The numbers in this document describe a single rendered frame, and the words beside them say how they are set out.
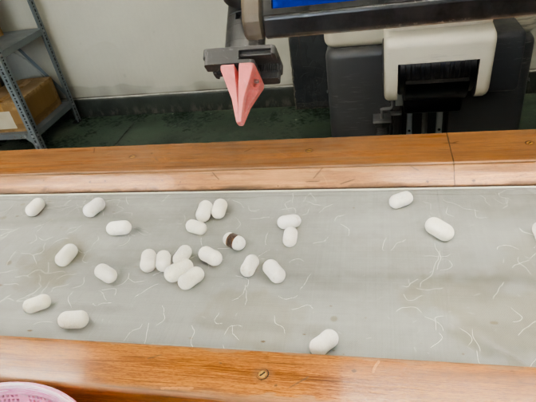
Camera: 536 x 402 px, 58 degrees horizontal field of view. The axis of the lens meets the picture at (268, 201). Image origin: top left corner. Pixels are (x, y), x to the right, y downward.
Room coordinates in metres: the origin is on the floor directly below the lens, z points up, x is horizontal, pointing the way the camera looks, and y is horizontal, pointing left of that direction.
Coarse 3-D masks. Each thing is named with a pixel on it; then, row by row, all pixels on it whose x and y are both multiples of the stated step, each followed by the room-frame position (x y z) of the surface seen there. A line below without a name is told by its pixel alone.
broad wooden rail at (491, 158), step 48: (192, 144) 0.75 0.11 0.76; (240, 144) 0.72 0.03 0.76; (288, 144) 0.69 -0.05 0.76; (336, 144) 0.66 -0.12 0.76; (384, 144) 0.64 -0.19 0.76; (432, 144) 0.61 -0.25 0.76; (480, 144) 0.59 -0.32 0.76; (528, 144) 0.57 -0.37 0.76; (0, 192) 0.73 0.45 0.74; (48, 192) 0.71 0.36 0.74; (96, 192) 0.68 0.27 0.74
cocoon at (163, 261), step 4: (160, 252) 0.48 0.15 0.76; (164, 252) 0.48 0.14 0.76; (168, 252) 0.48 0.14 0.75; (156, 256) 0.48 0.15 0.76; (160, 256) 0.47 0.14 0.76; (164, 256) 0.47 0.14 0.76; (168, 256) 0.47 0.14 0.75; (156, 260) 0.47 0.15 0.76; (160, 260) 0.46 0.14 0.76; (164, 260) 0.46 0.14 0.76; (168, 260) 0.47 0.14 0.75; (156, 264) 0.46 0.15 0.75; (160, 264) 0.46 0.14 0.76; (164, 264) 0.46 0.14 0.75; (168, 264) 0.46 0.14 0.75; (156, 268) 0.46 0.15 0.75; (160, 268) 0.46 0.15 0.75; (164, 268) 0.46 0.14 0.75
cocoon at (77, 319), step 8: (64, 312) 0.40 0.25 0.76; (72, 312) 0.40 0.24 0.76; (80, 312) 0.40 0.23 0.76; (64, 320) 0.39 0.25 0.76; (72, 320) 0.39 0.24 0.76; (80, 320) 0.39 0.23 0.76; (88, 320) 0.39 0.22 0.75; (64, 328) 0.39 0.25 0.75; (72, 328) 0.39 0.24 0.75; (80, 328) 0.39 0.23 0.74
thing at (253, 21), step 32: (256, 0) 0.35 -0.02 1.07; (288, 0) 0.34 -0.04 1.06; (320, 0) 0.33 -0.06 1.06; (352, 0) 0.33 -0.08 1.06; (384, 0) 0.32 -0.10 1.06; (416, 0) 0.31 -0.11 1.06; (448, 0) 0.31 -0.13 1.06; (480, 0) 0.30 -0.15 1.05; (512, 0) 0.30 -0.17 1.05; (256, 32) 0.34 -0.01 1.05; (288, 32) 0.33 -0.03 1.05; (320, 32) 0.33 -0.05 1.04
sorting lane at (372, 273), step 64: (128, 192) 0.66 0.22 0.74; (192, 192) 0.63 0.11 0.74; (256, 192) 0.60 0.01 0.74; (320, 192) 0.58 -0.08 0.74; (384, 192) 0.55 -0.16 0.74; (448, 192) 0.52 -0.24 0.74; (512, 192) 0.50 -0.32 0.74; (0, 256) 0.56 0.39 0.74; (128, 256) 0.51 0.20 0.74; (192, 256) 0.48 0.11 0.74; (320, 256) 0.44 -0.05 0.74; (384, 256) 0.42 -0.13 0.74; (448, 256) 0.40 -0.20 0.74; (512, 256) 0.39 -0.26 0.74; (0, 320) 0.43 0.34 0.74; (128, 320) 0.39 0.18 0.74; (192, 320) 0.37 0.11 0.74; (256, 320) 0.36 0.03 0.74; (320, 320) 0.34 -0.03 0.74; (384, 320) 0.33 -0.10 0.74; (448, 320) 0.32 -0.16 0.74; (512, 320) 0.30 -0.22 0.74
